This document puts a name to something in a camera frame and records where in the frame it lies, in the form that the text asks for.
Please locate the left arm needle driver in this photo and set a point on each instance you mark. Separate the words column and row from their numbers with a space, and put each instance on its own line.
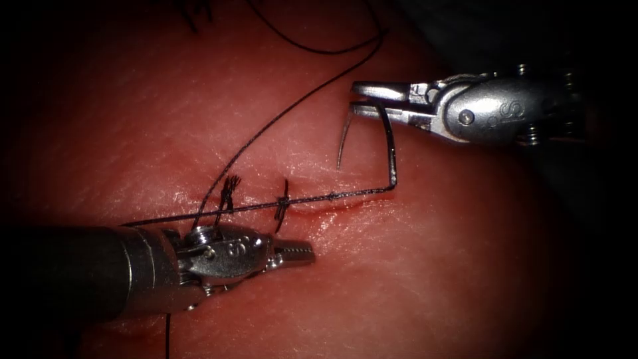
column 229, row 254

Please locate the right arm needle driver jaw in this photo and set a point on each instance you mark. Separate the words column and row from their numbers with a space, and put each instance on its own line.
column 371, row 111
column 381, row 91

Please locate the right arm needle driver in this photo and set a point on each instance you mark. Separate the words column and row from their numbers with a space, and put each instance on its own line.
column 503, row 112

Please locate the left arm needle driver jaw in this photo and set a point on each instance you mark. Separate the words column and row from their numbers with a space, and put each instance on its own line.
column 296, row 254

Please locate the curved steel needle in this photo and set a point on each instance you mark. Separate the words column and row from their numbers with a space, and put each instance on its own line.
column 393, row 159

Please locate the dark left arm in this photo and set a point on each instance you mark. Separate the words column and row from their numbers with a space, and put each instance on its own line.
column 80, row 269

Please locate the black stitching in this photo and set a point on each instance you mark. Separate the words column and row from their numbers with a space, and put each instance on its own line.
column 282, row 204

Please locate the black thread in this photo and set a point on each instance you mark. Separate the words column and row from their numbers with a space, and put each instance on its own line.
column 299, row 99

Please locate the tissue pad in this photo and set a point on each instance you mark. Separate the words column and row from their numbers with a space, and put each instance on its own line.
column 408, row 259

